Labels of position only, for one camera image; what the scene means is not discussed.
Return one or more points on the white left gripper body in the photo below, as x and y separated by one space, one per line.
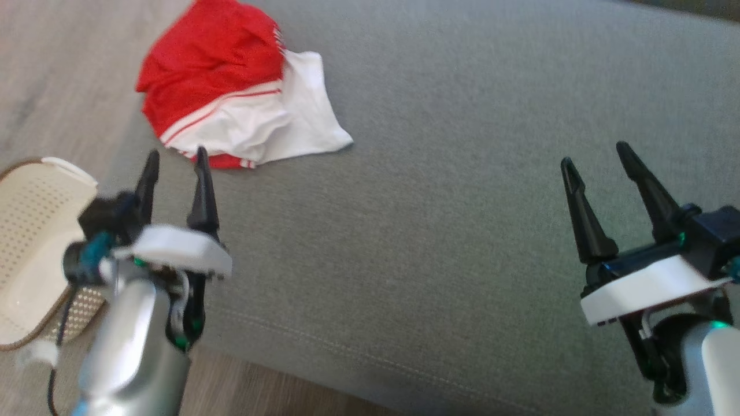
173 248

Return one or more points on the grey sofa seat cushion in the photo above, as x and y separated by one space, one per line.
433 231

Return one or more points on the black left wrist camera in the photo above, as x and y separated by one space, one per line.
107 216

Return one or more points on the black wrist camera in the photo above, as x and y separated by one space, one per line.
107 216
714 237

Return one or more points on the cream perforated laundry basket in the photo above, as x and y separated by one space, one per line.
34 231

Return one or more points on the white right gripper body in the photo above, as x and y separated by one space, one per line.
642 289

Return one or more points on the red and white jersey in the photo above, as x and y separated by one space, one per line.
208 63

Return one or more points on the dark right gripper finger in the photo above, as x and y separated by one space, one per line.
656 202
589 231

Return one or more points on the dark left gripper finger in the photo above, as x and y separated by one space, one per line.
203 208
147 190

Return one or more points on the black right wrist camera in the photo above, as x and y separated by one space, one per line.
714 237

